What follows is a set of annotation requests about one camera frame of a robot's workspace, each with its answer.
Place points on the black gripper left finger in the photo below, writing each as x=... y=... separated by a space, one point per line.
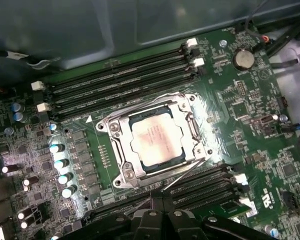
x=150 y=225

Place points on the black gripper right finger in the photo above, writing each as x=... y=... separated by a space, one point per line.
x=177 y=225

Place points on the silver square CPU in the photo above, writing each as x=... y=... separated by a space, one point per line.
x=157 y=142

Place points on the silver socket cover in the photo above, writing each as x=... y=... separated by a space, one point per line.
x=120 y=140

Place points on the CPU socket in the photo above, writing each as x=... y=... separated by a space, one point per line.
x=102 y=128

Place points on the RAM slot white clips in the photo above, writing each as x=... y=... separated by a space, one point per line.
x=115 y=64
x=115 y=86

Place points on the silver capacitor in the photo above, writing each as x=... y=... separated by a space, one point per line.
x=65 y=178
x=57 y=148
x=69 y=191
x=17 y=107
x=20 y=117
x=61 y=163

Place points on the green motherboard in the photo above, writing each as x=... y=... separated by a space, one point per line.
x=240 y=150

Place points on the round coin battery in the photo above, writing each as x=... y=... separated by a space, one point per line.
x=243 y=58

